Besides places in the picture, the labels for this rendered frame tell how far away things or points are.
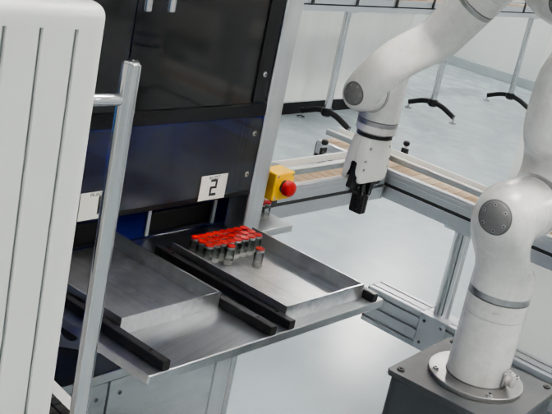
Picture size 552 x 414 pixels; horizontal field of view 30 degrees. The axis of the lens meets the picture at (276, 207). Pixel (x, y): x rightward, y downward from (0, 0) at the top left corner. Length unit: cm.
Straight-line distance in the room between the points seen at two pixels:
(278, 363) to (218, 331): 187
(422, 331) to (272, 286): 102
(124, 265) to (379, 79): 67
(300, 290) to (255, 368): 157
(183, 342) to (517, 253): 63
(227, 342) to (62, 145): 80
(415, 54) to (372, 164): 26
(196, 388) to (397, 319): 85
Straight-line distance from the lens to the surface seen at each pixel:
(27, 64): 120
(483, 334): 200
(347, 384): 383
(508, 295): 197
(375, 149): 210
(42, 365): 138
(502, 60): 1102
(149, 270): 219
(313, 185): 283
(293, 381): 375
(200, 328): 199
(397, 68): 198
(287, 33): 237
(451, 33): 198
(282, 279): 227
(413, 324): 318
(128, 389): 243
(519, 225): 187
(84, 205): 209
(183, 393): 259
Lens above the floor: 175
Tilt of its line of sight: 19 degrees down
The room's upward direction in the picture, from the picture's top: 12 degrees clockwise
